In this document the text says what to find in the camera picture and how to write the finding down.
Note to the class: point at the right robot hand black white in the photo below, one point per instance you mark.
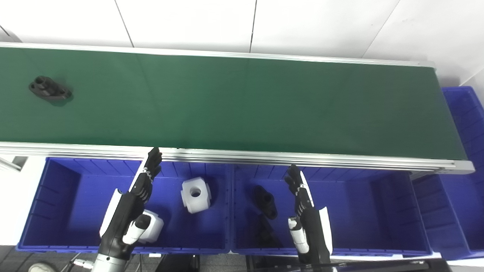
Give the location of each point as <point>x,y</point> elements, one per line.
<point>312,230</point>

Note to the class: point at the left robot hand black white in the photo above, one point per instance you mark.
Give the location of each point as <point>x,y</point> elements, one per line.
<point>126,211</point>

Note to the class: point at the black flange part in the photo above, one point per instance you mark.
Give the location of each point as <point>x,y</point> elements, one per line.
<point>266,232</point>
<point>49,88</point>
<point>266,202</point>

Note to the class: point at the white cube part with hole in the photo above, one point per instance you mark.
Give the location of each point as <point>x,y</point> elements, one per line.
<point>196,200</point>
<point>155,226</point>

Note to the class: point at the blue bin with black parts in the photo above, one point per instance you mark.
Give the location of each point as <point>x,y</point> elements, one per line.
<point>359,215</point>

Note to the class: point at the blue bin with white parts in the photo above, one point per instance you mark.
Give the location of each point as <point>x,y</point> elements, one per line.
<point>60,211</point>

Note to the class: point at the green conveyor belt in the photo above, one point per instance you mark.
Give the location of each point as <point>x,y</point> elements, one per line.
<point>227,105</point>
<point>227,155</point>

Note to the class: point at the blue bin at conveyor end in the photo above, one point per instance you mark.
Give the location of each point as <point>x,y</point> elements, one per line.
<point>461,211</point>

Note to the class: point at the silver conveyor leg bracket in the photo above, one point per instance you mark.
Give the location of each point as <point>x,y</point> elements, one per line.
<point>9,163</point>

